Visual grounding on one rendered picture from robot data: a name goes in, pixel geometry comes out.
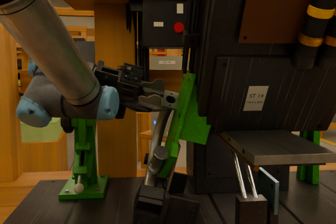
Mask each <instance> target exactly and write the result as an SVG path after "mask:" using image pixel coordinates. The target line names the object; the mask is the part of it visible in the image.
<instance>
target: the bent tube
mask: <svg viewBox="0 0 336 224"><path fill-rule="evenodd" d="M178 99H179V93H176V92H173V91H169V90H164V94H163V100H162V106H161V107H163V108H167V109H170V110H166V111H160V112H159V114H158V117H157V120H156V124H155V127H154V131H153V135H152V139H151V144H150V149H149V155H148V161H147V167H146V173H145V179H144V185H148V186H152V187H155V186H156V179H157V174H152V173H150V172H149V170H148V163H149V161H150V160H151V158H152V157H153V151H154V149H155V147H157V146H161V144H162V139H163V135H164V131H165V128H166V124H167V121H168V119H169V116H170V114H171V112H172V110H175V111H176V110H177V107H178Z"/></svg>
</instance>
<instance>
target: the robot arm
mask: <svg viewBox="0 0 336 224"><path fill-rule="evenodd" d="M0 23H1V24H2V25H3V26H4V27H5V29H6V30H7V31H8V32H9V33H10V34H11V36H12V37H13V38H14V39H15V40H16V41H17V43H18V44H19V45H20V46H21V47H22V48H23V50H24V51H25V52H26V53H27V54H28V55H29V57H30V61H29V62H28V74H29V75H30V76H31V77H32V80H31V82H30V83H29V85H28V87H27V89H26V91H25V93H24V95H23V96H22V97H21V98H20V101H19V104H18V106H17V109H16V112H15V113H16V116H17V117H18V119H20V121H22V122H23V123H25V124H27V125H29V126H32V127H36V128H43V127H46V126H47V125H48V124H49V122H50V121H51V120H52V118H73V119H90V120H97V121H99V120H112V119H113V118H114V117H115V118H116V119H123V118H124V116H125V112H126V109H127V108H129V109H130V110H133V111H135V112H146V113H150V112H162V111H168V110H171V109H168V108H164V107H162V98H163V97H164V91H165V88H164V81H163V80H162V79H156V80H155V81H154V82H146V81H144V80H142V78H143V74H144V73H143V72H144V70H143V69H144V68H143V67H141V66H137V65H134V64H130V63H127V62H124V63H123V66H122V65H120V66H118V67H120V68H117V69H115V68H111V67H108V66H104V63H105V62H104V61H101V60H99V61H98V65H96V64H95V63H92V62H88V61H86V60H85V58H84V56H83V55H82V53H81V51H80V50H79V48H78V46H77V45H76V43H75V41H74V40H73V38H72V36H71V35H70V33H69V31H68V30H67V28H66V26H65V25H64V23H63V21H62V20H61V18H60V16H59V15H58V13H57V11H56V10H55V8H54V6H53V5H52V3H51V1H50V0H0ZM140 90H141V92H142V93H143V95H144V96H143V95H140V96H139V97H137V95H138V94H139V93H140ZM146 96H150V97H146Z"/></svg>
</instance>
